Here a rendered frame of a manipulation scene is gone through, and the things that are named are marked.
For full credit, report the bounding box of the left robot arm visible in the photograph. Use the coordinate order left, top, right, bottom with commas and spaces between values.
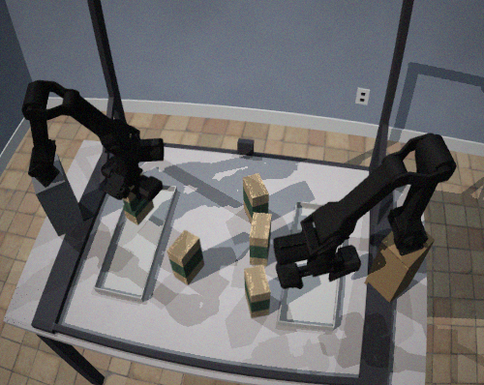
273, 133, 456, 266

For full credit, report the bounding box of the tan and green coffee brick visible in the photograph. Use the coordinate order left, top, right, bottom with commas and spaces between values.
243, 173, 269, 224
167, 230, 204, 284
250, 212, 271, 266
244, 265, 270, 318
123, 192, 154, 225

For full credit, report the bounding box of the long shallow white tray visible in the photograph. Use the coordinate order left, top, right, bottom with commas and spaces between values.
94, 185, 177, 302
278, 201, 340, 331

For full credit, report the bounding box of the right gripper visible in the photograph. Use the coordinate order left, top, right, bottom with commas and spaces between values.
101, 157, 163, 201

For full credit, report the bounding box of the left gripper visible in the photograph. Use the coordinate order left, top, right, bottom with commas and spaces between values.
276, 245, 361, 289

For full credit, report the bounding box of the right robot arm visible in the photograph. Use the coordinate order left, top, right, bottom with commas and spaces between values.
21, 80, 164, 200

